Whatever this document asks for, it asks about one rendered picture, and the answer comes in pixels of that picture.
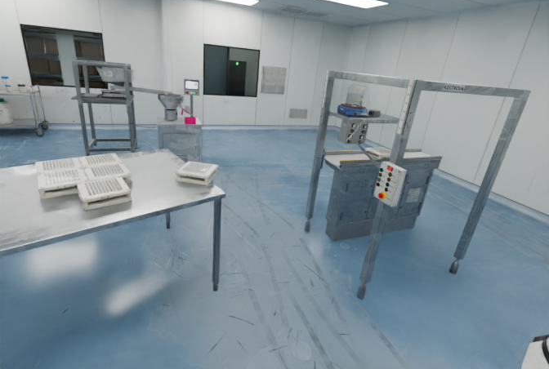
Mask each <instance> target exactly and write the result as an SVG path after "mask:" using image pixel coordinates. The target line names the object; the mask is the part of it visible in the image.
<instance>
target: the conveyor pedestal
mask: <svg viewBox="0 0 549 369"><path fill-rule="evenodd" d="M434 170H435V169H431V172H427V171H428V169H426V170H414V171H406V174H405V178H404V183H403V185H402V189H401V192H400V195H399V201H398V203H397V206H396V207H390V210H389V213H388V216H387V219H386V224H385V228H384V231H383V233H387V232H392V231H397V230H402V229H411V228H413V227H414V225H415V222H416V219H417V216H420V214H421V210H422V206H423V203H424V200H425V197H426V193H427V190H428V188H429V184H430V182H431V177H432V175H433V172H434ZM378 175H379V172H378V173H365V174H357V175H354V178H350V175H341V174H340V173H338V172H337V171H335V170H334V174H333V182H332V188H331V192H330V197H329V201H328V209H327V215H326V220H327V221H328V222H327V226H326V231H325V233H326V234H327V235H328V236H329V237H330V238H331V239H332V241H333V242H334V241H339V240H344V239H349V238H358V237H363V236H368V235H370V234H371V231H372V227H373V222H374V218H375V215H376V211H377V205H378V202H379V199H378V198H376V197H375V196H373V195H374V192H375V188H376V185H377V178H378Z"/></svg>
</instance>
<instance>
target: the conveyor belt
mask: <svg viewBox="0 0 549 369"><path fill-rule="evenodd" d="M418 157H433V156H431V155H429V154H426V153H423V152H411V153H404V158H418ZM324 159H325V160H327V161H328V162H330V163H331V164H333V165H334V166H335V167H337V168H339V166H340V165H348V164H339V162H340V160H357V159H369V158H368V157H367V156H366V155H365V154H341V155H326V156H325V157H324ZM339 169H341V168H339Z"/></svg>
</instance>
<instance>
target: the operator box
mask: <svg viewBox="0 0 549 369"><path fill-rule="evenodd" d="M387 166H390V167H393V171H389V170H387ZM381 168H383V172H381V173H382V175H383V176H382V177H380V176H379V175H378V177H380V178H381V182H379V183H380V185H381V186H379V187H377V186H376V188H375V192H374V195H373V196H375V197H376V198H378V199H380V200H381V201H382V202H384V203H385V204H386V205H388V206H389V207H396V206H397V203H398V201H399V195H400V192H401V189H402V185H403V183H404V178H405V174H406V170H405V169H403V168H401V167H398V166H396V165H395V164H393V163H391V162H382V164H381ZM385 171H386V172H387V173H389V172H391V173H392V177H390V178H391V181H390V182H388V181H387V178H388V177H389V176H388V174H387V173H386V172H385ZM379 173H380V171H379ZM394 176H395V177H394ZM382 181H383V182H384V183H383V182H382ZM386 182H388V183H389V184H390V186H389V187H387V188H388V191H387V192H386V191H385V187H386ZM391 186H392V187H393V188H391ZM389 190H390V191H389ZM380 192H385V194H386V198H385V199H381V198H379V197H378V194H379V193H380Z"/></svg>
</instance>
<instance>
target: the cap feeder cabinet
mask: <svg viewBox="0 0 549 369"><path fill-rule="evenodd" d="M164 118H165V117H157V125H158V149H169V150H170V151H171V152H173V153H174V154H175V155H176V156H177V157H178V158H180V159H181V160H183V161H184V162H186V163H187V162H188V161H190V162H202V124H201V122H200V121H199V119H198V117H195V118H196V124H185V117H177V118H178V119H177V120H173V122H172V121H171V120H167V119H164Z"/></svg>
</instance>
